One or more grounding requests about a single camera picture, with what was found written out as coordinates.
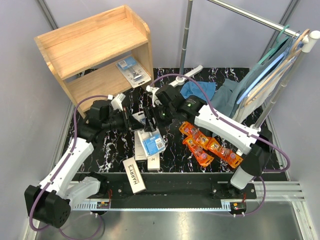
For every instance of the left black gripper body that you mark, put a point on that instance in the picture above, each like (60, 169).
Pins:
(120, 121)

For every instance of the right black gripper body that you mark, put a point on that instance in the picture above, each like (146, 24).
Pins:
(162, 115)

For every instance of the blue Gillette razor pack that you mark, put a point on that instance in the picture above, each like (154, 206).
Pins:
(152, 142)

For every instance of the orange BIC razor pack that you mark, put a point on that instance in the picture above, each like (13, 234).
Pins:
(200, 155)
(225, 154)
(190, 130)

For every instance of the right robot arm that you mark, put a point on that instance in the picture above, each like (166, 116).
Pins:
(168, 104)

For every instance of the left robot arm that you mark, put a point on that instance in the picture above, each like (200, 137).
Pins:
(52, 200)

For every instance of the wooden two-tier shelf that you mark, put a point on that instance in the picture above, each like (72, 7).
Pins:
(82, 56)

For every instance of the white H box left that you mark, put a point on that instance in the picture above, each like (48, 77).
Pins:
(139, 153)

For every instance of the white h box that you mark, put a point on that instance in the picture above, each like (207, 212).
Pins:
(139, 153)
(153, 162)

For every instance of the blue bucket hat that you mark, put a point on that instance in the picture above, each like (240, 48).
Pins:
(190, 88)

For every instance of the white H box right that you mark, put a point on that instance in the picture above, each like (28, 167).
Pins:
(153, 162)

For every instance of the blue razor blister pack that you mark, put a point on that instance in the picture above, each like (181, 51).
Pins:
(133, 72)

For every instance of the white Harry's box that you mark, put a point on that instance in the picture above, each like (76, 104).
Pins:
(134, 176)

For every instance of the grey-blue garment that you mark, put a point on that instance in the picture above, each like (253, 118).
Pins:
(225, 98)

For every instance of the wooden hanger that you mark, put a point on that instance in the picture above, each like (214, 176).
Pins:
(274, 72)

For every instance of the teal hanger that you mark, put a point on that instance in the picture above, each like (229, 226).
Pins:
(279, 42)

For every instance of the blue hanger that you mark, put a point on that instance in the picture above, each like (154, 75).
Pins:
(289, 42)

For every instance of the metal clothes rack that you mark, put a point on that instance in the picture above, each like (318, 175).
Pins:
(221, 38)

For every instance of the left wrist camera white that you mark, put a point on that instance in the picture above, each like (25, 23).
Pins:
(116, 101)

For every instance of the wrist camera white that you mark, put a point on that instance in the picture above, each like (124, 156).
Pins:
(116, 101)
(153, 90)

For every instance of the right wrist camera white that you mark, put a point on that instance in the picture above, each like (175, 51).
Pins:
(153, 90)

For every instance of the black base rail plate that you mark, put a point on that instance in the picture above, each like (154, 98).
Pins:
(179, 192)

